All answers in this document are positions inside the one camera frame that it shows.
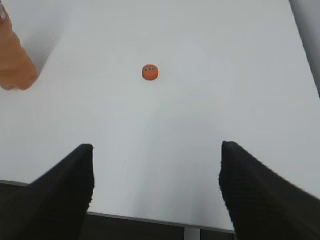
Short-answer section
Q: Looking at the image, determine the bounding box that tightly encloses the orange bottle cap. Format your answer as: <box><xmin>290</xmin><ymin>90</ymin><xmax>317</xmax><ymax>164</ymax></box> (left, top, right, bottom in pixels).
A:
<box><xmin>141</xmin><ymin>64</ymin><xmax>160</xmax><ymax>81</ymax></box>

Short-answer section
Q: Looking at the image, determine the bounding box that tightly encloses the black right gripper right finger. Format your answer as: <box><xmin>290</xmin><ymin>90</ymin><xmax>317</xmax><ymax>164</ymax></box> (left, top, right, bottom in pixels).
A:
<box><xmin>219</xmin><ymin>141</ymin><xmax>320</xmax><ymax>240</ymax></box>

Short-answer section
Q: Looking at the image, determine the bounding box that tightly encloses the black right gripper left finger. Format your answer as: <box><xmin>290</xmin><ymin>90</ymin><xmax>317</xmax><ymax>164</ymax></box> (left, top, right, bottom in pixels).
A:
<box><xmin>0</xmin><ymin>144</ymin><xmax>95</xmax><ymax>240</ymax></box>

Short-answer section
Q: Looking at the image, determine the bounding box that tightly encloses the orange drink plastic bottle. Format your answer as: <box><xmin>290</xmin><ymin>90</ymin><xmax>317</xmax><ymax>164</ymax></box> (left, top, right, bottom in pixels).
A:
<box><xmin>0</xmin><ymin>4</ymin><xmax>38</xmax><ymax>91</ymax></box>

